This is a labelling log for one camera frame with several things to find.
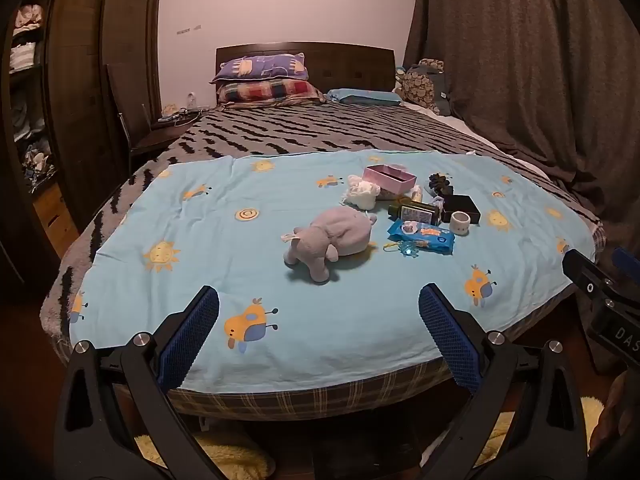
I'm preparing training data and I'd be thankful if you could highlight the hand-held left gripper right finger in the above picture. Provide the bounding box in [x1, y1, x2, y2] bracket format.
[417, 282, 588, 480]

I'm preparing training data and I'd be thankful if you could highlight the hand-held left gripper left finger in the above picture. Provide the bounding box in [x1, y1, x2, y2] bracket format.
[52, 285, 223, 480]

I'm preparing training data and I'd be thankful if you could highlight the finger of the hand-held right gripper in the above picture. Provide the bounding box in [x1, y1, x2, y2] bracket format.
[613, 246, 640, 286]
[561, 249, 623, 313]

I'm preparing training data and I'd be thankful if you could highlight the pink cardboard box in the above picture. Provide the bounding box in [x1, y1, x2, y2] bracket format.
[361, 164, 418, 197]

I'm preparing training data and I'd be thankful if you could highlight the person's right hand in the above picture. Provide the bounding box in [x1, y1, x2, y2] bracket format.
[589, 367, 640, 457]

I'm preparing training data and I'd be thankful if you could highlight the light blue printed sheet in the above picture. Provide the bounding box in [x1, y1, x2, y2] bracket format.
[69, 149, 599, 396]

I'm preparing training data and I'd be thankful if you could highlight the blue wet wipes packet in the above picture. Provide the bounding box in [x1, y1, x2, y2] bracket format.
[387, 219, 457, 256]

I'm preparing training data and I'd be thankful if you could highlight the dark green glass bottle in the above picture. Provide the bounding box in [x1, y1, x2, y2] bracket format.
[387, 195, 444, 226]

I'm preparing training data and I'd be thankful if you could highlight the black box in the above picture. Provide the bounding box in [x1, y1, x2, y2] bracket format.
[440, 193, 482, 225]

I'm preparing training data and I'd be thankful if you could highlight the plaid mattress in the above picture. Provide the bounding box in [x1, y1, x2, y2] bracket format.
[165, 357, 457, 422]

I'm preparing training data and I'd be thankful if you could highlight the dark crocheted scrunchie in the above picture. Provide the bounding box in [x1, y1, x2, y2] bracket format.
[427, 172, 455, 196]

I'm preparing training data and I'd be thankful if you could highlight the grey elephant plush toy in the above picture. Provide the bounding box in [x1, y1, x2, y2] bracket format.
[283, 208, 379, 285]

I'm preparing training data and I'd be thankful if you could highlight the white fluffy cloth ball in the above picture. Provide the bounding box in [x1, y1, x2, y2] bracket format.
[342, 175, 382, 210]

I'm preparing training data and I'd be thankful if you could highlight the dark wooden chair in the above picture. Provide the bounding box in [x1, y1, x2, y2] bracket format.
[104, 62, 203, 173]

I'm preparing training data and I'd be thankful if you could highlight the clutter on chair seat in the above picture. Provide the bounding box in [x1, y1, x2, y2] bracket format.
[158, 91, 212, 127]

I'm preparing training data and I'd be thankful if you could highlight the brown curtain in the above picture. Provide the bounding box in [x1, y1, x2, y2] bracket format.
[402, 0, 640, 223]

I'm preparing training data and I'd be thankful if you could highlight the grey zebra striped blanket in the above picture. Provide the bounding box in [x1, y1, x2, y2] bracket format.
[40, 104, 603, 361]

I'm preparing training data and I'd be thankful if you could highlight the grey blue bag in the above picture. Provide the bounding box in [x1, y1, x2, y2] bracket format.
[427, 70, 454, 116]

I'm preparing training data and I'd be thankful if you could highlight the brown circle patterned cushion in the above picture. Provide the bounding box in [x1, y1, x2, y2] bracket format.
[397, 58, 446, 109]

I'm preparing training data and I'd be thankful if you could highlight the red and blue plaid pillow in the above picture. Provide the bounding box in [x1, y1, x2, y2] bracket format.
[216, 79, 327, 107]

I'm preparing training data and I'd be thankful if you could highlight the light blue pillow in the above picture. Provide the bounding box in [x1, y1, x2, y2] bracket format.
[325, 88, 403, 107]

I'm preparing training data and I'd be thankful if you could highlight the dark wooden wardrobe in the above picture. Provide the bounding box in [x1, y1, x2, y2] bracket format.
[0, 0, 165, 303]

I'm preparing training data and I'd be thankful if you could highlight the purple printed pillow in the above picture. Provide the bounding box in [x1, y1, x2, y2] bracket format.
[210, 53, 309, 85]

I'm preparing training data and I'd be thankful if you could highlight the dark wooden headboard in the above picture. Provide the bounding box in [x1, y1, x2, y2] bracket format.
[215, 41, 397, 106]

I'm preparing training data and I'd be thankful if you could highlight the yellow and blue keychain toy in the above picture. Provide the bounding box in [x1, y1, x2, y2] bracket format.
[382, 241, 422, 260]

